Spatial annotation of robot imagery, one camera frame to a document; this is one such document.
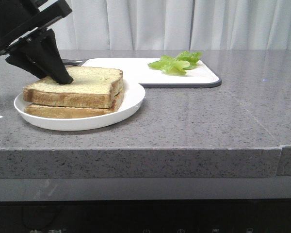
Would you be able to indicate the toasted bread slice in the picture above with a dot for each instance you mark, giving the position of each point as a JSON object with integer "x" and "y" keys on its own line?
{"x": 92, "y": 87}
{"x": 73, "y": 112}

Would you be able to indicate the white cutting board grey rim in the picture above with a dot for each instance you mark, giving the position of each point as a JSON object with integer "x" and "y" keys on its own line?
{"x": 137, "y": 70}

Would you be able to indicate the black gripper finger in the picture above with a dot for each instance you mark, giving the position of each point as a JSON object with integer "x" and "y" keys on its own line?
{"x": 45, "y": 42}
{"x": 24, "y": 64}

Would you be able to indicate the white curtain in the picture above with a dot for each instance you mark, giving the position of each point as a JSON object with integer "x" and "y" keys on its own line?
{"x": 175, "y": 25}

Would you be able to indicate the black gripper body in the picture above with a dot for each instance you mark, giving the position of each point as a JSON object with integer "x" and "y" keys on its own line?
{"x": 18, "y": 17}

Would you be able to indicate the white round plate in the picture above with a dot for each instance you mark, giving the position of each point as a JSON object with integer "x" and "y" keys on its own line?
{"x": 134, "y": 95}

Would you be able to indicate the green lettuce leaf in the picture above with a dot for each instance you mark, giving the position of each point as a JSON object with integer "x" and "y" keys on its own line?
{"x": 177, "y": 65}

